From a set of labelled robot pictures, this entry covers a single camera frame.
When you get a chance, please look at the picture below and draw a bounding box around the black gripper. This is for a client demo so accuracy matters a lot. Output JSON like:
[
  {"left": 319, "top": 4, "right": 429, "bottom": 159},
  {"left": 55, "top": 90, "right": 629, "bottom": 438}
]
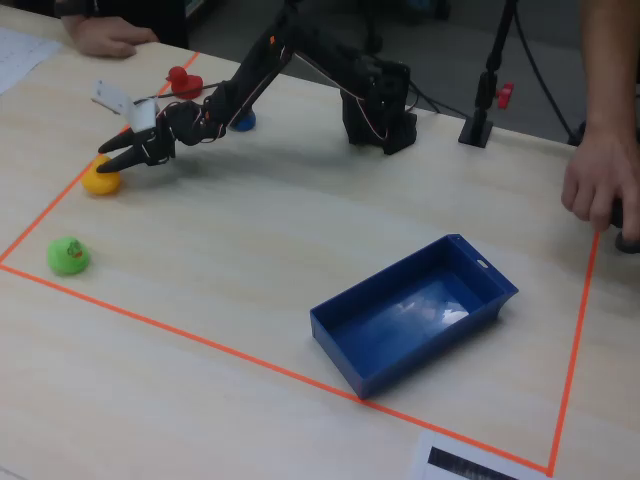
[{"left": 95, "top": 103, "right": 209, "bottom": 174}]

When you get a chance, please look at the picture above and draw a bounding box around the yellow rubber duck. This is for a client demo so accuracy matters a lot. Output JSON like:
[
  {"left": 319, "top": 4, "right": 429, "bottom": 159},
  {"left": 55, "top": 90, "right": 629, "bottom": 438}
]
[{"left": 81, "top": 154, "right": 123, "bottom": 196}]

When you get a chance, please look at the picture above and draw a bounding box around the dark grey controller handle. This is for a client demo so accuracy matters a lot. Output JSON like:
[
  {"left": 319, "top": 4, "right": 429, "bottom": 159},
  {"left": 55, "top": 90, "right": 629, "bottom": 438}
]
[{"left": 607, "top": 197, "right": 640, "bottom": 256}]

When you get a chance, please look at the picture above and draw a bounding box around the bare person forearm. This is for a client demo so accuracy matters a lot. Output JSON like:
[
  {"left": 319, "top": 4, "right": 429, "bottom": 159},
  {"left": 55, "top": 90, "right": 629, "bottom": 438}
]
[{"left": 579, "top": 0, "right": 640, "bottom": 146}]

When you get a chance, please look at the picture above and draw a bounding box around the red rubber duck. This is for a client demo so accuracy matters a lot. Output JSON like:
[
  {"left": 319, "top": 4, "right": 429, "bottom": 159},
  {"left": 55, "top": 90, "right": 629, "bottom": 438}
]
[{"left": 166, "top": 65, "right": 205, "bottom": 100}]

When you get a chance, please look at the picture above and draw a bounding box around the green rubber duck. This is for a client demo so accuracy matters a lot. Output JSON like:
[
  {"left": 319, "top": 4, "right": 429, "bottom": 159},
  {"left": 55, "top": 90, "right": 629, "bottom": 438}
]
[{"left": 46, "top": 236, "right": 92, "bottom": 277}]

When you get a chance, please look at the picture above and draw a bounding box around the blue rubber duck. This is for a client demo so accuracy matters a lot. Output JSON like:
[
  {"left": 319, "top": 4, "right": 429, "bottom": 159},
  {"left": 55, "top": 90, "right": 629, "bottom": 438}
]
[{"left": 228, "top": 110, "right": 257, "bottom": 133}]

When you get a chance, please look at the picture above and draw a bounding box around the blue plastic box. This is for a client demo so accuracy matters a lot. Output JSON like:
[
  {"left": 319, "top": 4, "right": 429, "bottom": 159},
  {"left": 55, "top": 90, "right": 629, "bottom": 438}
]
[{"left": 309, "top": 233, "right": 520, "bottom": 401}]

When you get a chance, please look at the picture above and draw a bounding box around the bare resting person hand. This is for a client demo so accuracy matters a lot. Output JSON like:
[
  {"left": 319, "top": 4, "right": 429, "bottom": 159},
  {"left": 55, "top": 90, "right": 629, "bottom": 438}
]
[{"left": 66, "top": 14, "right": 160, "bottom": 59}]

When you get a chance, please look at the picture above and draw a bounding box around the bare person hand gripping handle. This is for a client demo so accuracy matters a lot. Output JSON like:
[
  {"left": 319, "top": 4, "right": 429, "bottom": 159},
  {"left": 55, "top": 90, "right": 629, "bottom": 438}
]
[{"left": 560, "top": 127, "right": 640, "bottom": 234}]

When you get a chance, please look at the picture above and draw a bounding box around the orange tape strip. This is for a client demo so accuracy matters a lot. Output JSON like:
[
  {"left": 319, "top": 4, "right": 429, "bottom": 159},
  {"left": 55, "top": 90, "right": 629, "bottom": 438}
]
[
  {"left": 0, "top": 51, "right": 201, "bottom": 265},
  {"left": 0, "top": 262, "right": 554, "bottom": 476},
  {"left": 546, "top": 230, "right": 601, "bottom": 476}
]

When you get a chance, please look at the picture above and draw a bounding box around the white printed paper sheet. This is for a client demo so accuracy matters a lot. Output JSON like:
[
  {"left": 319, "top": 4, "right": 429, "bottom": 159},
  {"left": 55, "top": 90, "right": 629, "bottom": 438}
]
[{"left": 0, "top": 27, "right": 64, "bottom": 95}]

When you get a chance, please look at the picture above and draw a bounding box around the white paper with black bar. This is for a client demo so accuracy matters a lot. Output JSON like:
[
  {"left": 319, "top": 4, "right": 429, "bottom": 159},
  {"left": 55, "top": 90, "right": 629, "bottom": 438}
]
[{"left": 407, "top": 429, "right": 544, "bottom": 480}]

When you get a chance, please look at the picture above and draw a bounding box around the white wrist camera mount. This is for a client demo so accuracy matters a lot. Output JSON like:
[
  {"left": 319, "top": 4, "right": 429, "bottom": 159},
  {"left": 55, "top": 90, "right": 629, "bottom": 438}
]
[{"left": 91, "top": 78, "right": 160, "bottom": 134}]

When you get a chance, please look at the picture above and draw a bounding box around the black cable of robot base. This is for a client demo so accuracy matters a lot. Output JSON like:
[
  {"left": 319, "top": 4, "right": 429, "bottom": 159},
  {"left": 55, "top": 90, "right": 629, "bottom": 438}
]
[{"left": 407, "top": 82, "right": 476, "bottom": 119}]

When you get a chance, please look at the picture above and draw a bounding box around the black camera stand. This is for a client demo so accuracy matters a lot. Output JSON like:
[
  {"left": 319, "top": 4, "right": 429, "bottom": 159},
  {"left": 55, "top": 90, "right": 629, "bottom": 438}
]
[{"left": 457, "top": 0, "right": 521, "bottom": 148}]

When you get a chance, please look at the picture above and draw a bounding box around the black cable of stand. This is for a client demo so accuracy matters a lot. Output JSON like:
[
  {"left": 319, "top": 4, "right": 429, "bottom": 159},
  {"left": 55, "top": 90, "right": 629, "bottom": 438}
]
[{"left": 512, "top": 0, "right": 584, "bottom": 146}]

